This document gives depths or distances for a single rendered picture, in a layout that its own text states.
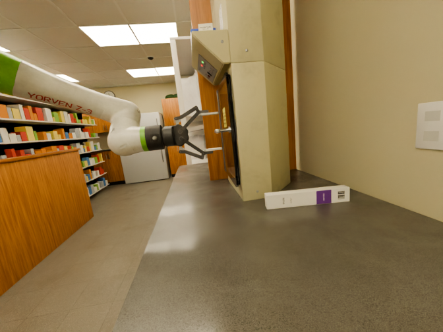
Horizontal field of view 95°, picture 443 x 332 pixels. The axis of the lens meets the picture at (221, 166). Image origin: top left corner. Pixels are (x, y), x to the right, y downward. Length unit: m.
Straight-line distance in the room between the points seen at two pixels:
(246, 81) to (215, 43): 0.15
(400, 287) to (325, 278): 0.10
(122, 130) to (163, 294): 0.56
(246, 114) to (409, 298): 0.57
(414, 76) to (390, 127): 0.14
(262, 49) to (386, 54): 0.36
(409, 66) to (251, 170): 0.51
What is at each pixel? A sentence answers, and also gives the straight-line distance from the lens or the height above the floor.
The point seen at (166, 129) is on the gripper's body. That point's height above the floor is 1.23.
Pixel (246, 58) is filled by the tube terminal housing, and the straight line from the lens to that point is 0.75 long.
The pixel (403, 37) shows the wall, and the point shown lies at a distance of 0.79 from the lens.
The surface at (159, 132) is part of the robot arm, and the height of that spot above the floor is 1.22.
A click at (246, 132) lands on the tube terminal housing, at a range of 0.71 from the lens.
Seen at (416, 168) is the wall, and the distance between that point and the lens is 0.76.
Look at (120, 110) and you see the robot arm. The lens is 0.86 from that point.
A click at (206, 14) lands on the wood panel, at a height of 1.74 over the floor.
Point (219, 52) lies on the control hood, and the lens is 0.74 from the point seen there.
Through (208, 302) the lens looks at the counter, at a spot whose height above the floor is 0.94.
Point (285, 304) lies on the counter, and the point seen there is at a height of 0.94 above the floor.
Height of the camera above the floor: 1.21
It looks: 10 degrees down
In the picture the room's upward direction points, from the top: 6 degrees counter-clockwise
